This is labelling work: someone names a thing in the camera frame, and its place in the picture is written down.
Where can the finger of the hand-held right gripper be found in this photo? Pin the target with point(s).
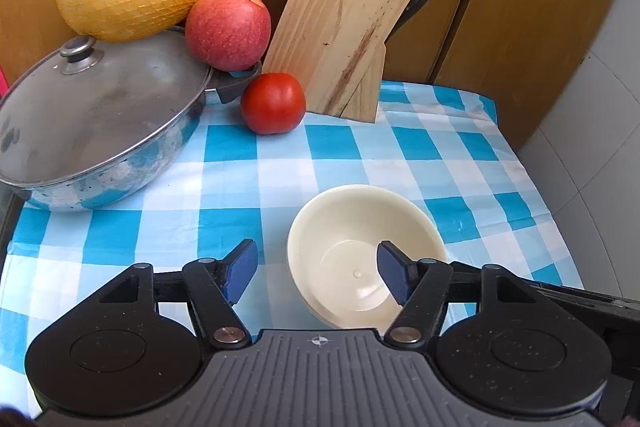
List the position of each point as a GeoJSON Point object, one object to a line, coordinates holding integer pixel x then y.
{"type": "Point", "coordinates": [585, 294]}

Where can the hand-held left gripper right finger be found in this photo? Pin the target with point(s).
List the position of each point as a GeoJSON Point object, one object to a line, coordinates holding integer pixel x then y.
{"type": "Point", "coordinates": [395, 272]}

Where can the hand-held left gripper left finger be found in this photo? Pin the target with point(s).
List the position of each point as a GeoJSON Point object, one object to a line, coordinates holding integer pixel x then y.
{"type": "Point", "coordinates": [242, 269]}

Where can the blue white checkered tablecloth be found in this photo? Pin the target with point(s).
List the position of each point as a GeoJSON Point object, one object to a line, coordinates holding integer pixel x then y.
{"type": "Point", "coordinates": [350, 157]}

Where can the steel cooking pot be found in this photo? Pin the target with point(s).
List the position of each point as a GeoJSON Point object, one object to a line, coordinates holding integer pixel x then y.
{"type": "Point", "coordinates": [140, 172]}

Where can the red tomato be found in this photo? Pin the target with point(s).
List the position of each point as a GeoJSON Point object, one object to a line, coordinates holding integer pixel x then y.
{"type": "Point", "coordinates": [272, 102]}

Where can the grey glass pot lid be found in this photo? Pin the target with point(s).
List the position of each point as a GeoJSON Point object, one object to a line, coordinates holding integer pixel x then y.
{"type": "Point", "coordinates": [100, 107]}

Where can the red apple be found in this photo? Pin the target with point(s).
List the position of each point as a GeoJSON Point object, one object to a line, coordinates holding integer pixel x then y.
{"type": "Point", "coordinates": [227, 27]}

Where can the wooden knife block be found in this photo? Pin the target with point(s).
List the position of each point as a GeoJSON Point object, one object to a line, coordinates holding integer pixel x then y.
{"type": "Point", "coordinates": [340, 32]}

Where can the wooden cabinet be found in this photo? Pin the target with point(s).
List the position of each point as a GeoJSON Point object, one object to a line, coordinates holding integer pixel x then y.
{"type": "Point", "coordinates": [525, 7]}

